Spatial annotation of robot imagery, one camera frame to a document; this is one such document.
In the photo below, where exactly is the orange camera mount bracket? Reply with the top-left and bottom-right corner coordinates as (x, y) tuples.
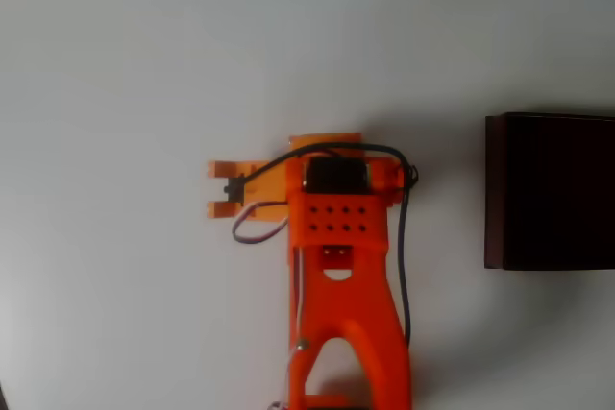
(207, 159), (291, 221)

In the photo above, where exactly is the multicolour servo wire loop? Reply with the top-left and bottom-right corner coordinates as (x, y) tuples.
(232, 202), (291, 245)

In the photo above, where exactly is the thin wire along arm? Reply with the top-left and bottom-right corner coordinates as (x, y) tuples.
(268, 245), (306, 410)

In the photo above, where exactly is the black camera cable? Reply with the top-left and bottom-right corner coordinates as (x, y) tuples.
(242, 141), (419, 350)

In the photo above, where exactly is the dark red box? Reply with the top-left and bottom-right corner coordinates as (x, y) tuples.
(483, 111), (615, 273)

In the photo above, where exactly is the small black camera module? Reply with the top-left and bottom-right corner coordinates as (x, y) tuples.
(224, 173), (248, 205)

